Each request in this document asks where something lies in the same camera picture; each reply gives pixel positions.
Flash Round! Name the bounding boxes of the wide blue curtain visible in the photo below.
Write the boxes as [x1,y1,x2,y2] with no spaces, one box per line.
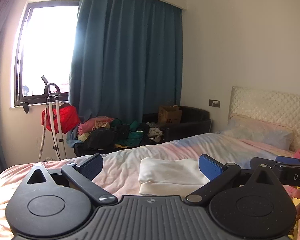
[69,0,183,131]

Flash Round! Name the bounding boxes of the pink garment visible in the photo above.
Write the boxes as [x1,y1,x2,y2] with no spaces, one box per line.
[78,116,115,136]

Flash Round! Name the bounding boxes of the black armchair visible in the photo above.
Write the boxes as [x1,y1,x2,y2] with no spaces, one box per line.
[142,106,212,143]

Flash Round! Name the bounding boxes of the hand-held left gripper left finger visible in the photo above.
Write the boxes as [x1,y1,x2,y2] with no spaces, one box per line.
[17,153,118,205]

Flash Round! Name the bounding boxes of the white patterned cloth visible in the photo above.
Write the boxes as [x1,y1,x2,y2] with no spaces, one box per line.
[146,127,164,143]

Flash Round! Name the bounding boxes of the pale pillow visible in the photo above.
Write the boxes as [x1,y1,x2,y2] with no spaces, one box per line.
[215,116,295,151]

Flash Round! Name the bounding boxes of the white quilted headboard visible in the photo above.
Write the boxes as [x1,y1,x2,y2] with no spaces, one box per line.
[227,86,300,153]

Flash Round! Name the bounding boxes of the red bag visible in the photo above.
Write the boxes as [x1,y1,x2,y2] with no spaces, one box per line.
[42,104,81,133]

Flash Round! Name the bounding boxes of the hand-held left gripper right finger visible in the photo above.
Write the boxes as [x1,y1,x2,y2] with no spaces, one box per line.
[185,154,284,205]

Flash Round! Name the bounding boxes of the dark framed window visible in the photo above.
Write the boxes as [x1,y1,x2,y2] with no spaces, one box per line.
[14,0,80,108]

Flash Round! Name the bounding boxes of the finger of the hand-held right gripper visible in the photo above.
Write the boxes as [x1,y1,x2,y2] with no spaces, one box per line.
[249,156,300,171]

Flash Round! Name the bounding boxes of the black garment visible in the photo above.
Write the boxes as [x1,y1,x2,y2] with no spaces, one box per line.
[84,125,130,151]

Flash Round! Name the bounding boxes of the blue cloth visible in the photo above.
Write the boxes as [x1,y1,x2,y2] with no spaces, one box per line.
[66,126,84,149]

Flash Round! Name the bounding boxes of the green garment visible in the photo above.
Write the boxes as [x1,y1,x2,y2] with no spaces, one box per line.
[111,119,150,148]

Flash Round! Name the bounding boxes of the bed with pastel sheet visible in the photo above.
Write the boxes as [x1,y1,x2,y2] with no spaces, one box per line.
[0,132,300,240]

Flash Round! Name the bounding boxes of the cream pants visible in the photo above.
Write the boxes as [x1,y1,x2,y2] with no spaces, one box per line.
[138,157,210,196]

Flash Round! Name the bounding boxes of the brown cardboard box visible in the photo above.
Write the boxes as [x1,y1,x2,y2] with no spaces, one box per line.
[158,105,183,126]

